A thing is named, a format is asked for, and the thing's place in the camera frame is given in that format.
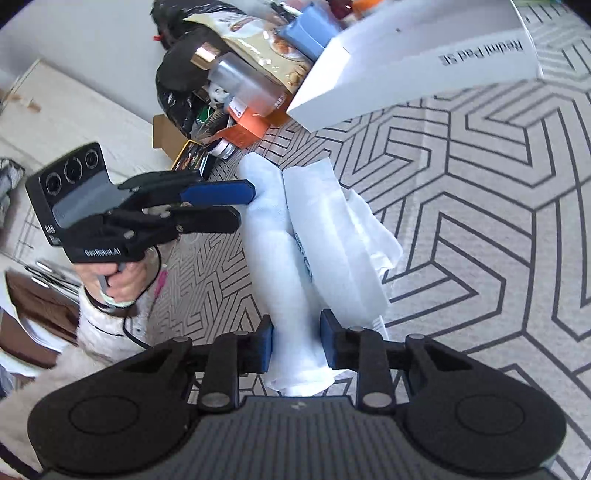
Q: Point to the black garbage bag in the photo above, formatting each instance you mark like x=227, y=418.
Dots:
x=175, y=78

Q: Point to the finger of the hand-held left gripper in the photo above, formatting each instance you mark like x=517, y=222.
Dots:
x=203, y=220
x=217, y=191

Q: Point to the orange cardboard box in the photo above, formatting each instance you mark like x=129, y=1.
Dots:
x=247, y=129

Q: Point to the person's left hand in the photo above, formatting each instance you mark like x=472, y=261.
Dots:
x=131, y=281

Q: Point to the yellow snack pouch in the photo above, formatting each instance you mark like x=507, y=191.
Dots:
x=258, y=41

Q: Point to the round metal tin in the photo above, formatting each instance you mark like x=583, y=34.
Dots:
x=225, y=148

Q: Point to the black hairbrush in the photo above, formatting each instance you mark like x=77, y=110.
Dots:
x=210, y=125

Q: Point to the person's left forearm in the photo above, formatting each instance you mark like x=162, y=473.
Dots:
x=101, y=332

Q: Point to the panda plush toy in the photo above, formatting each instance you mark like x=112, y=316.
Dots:
x=218, y=93

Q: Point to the white flat tablet box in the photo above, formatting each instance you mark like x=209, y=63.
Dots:
x=392, y=55

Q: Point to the blue storage container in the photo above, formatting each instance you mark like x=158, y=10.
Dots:
x=309, y=32

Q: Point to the frosted bottle with gold cap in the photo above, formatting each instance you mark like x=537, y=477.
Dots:
x=240, y=78

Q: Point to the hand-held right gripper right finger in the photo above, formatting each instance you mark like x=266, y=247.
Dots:
x=328, y=341

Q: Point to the white printed shopping bag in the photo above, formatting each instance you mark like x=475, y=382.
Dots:
x=286, y=277

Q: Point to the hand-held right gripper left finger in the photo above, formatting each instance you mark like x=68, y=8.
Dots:
x=265, y=346

